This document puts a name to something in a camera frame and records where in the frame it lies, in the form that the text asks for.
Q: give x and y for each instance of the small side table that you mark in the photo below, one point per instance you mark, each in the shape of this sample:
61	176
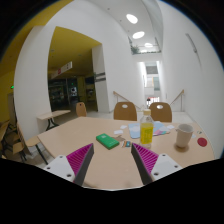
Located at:
50	116

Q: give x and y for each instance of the light blue paper sheet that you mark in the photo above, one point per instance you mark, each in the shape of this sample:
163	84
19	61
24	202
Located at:
159	129

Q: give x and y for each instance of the green card box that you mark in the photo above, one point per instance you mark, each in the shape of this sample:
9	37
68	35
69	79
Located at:
107	141

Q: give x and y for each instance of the hanging red white sign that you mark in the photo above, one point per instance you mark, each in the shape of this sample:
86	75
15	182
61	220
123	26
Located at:
61	70

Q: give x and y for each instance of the yellow liquid plastic bottle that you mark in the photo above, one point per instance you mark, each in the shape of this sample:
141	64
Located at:
146	129

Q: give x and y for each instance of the wooden chair at left edge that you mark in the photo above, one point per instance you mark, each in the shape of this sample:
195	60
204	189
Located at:
14	141

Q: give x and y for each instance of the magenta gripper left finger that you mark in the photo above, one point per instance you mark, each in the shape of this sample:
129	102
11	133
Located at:
74	166

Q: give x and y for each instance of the white card on table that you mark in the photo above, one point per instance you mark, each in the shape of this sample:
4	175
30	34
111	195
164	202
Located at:
117	132

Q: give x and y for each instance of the white ceramic mug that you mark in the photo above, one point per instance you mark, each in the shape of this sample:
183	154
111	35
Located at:
184	134

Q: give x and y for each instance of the wooden chair middle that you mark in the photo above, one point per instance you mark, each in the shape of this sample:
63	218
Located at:
125	111

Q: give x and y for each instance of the wooden chair far left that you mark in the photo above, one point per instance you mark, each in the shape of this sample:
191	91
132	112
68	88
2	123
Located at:
81	109

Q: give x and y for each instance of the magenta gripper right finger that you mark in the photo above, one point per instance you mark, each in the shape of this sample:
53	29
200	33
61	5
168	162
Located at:
152	166

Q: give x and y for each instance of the wooden chair right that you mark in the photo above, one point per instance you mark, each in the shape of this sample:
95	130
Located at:
161	111

